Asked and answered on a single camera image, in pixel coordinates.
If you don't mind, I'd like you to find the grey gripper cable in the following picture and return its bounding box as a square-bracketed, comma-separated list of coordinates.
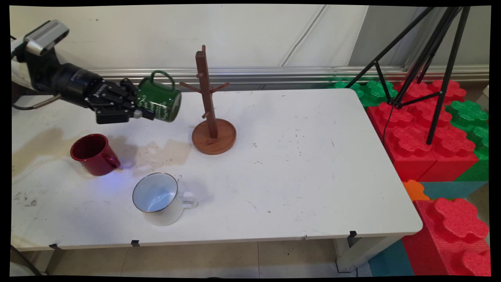
[12, 93, 63, 111]

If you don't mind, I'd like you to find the black tripod cable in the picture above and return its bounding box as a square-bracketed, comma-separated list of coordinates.
[382, 104, 393, 142]

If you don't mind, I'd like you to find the grey table leg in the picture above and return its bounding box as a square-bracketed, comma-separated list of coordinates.
[39, 248, 59, 275]

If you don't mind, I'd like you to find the red enamel mug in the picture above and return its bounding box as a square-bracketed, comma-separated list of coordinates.
[70, 134, 121, 176]

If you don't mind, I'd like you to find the teal foam block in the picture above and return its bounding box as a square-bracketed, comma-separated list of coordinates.
[420, 181, 488, 201]

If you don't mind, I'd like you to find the wooden mug tree stand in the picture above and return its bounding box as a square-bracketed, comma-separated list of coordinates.
[179, 45, 237, 155]

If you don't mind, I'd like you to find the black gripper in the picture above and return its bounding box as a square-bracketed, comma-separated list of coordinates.
[52, 63, 156, 125]

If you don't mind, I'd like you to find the green enamel mug white print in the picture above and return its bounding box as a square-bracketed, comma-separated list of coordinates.
[136, 70, 182, 123]

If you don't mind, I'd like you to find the blue foam floor block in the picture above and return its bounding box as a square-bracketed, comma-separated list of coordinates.
[368, 239, 415, 277]

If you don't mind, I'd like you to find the black floor cable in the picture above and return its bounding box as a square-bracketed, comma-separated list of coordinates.
[11, 244, 43, 276]

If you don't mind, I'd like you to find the black camera tripod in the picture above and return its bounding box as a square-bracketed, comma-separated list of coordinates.
[344, 6, 471, 145]

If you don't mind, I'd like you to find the red foam block wide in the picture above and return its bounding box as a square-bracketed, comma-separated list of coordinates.
[366, 102, 479, 183]

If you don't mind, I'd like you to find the red foam block tall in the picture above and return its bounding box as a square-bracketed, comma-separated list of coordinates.
[402, 197, 491, 277]

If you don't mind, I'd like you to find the aluminium wall rail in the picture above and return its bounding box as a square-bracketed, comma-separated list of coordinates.
[88, 65, 490, 95]

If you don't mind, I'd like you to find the orange foam piece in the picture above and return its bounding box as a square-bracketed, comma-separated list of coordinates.
[402, 179, 431, 202]

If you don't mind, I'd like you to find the green foam block tall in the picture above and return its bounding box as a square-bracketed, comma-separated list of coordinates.
[445, 100, 489, 182]

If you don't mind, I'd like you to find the white table leg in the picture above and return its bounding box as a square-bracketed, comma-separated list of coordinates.
[334, 234, 404, 273]

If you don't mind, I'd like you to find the green foam block flat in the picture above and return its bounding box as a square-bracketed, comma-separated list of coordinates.
[327, 80, 398, 107]

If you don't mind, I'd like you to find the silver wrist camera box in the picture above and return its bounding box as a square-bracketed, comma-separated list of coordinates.
[24, 19, 70, 57]

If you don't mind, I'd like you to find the red foam block small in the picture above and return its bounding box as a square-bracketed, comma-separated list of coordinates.
[395, 80, 467, 115]

